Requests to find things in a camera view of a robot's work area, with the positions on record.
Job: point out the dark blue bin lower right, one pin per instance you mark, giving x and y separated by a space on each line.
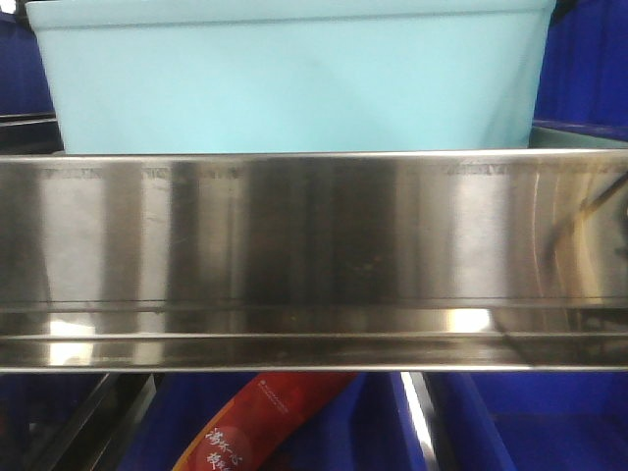
534 421

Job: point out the light blue plastic bin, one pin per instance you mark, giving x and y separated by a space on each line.
148 77

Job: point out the dark blue bin lower left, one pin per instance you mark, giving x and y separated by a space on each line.
29 412

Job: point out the dark blue bin upper right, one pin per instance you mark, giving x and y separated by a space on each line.
584 73

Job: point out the dark blue bin upper left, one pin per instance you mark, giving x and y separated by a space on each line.
24 87

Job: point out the dark blue bin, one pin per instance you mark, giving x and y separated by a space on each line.
367 427
24 87
534 421
584 73
29 412

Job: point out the metal shelf divider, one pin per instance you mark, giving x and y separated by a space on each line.
423 417
86 421

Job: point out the dark blue bin lower middle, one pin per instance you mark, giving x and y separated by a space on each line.
367 427

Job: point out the stainless steel shelf rail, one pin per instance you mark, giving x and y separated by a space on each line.
465 260

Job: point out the metal shelf divider right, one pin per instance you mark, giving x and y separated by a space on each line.
423 417

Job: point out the red snack package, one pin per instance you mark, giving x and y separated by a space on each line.
262 415

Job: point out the metal shelf divider left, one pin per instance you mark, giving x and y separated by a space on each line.
86 421

